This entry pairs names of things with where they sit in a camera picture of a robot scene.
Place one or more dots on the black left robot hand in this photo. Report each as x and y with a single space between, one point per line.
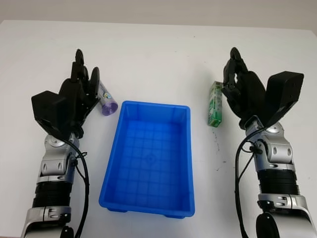
70 99

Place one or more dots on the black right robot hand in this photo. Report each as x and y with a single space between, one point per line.
250 91

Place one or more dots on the green rectangular box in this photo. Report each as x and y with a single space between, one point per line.
215 106

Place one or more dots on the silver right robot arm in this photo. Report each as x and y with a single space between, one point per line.
277 161

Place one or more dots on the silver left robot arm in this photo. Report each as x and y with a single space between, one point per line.
53 168

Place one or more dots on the blue plastic tray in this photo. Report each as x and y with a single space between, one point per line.
148 158

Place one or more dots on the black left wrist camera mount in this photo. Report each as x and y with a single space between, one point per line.
47 109

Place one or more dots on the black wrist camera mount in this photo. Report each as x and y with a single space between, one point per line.
284 91
47 109

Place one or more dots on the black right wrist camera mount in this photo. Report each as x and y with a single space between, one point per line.
284 91

